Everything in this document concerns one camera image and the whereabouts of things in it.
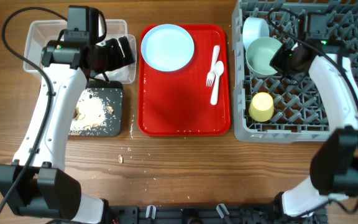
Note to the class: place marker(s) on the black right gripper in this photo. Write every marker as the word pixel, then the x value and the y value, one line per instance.
pixel 275 64

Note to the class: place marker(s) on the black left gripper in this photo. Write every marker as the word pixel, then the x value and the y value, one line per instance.
pixel 118 60

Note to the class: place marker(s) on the green plastic bowl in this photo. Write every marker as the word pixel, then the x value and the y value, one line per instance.
pixel 259 54

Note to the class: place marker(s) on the light blue plastic bowl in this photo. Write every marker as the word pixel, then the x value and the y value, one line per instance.
pixel 253 29

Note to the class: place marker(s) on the yellow plastic cup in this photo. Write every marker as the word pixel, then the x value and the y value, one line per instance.
pixel 261 107

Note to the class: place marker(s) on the rice and food scraps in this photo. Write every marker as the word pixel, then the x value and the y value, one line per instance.
pixel 98 113

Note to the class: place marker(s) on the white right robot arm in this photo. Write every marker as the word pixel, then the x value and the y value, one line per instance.
pixel 333 174

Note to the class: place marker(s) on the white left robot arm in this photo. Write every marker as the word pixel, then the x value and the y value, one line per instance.
pixel 35 183

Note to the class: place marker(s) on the grey dishwasher rack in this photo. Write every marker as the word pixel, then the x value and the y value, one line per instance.
pixel 298 114

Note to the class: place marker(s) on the black food waste tray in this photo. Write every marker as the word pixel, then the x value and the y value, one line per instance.
pixel 64 106

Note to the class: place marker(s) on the clear plastic waste bin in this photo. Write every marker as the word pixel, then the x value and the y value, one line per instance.
pixel 41 32

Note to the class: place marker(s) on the light blue plastic plate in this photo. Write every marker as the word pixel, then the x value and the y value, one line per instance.
pixel 167 47

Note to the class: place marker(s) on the red plastic tray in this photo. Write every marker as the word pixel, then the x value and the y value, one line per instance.
pixel 178 103

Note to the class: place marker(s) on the cream plastic spoon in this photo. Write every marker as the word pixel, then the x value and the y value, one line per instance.
pixel 218 71

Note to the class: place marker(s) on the pink plastic fork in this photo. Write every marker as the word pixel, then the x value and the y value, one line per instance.
pixel 211 76

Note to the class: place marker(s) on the food scrap on table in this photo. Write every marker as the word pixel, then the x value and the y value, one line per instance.
pixel 120 159

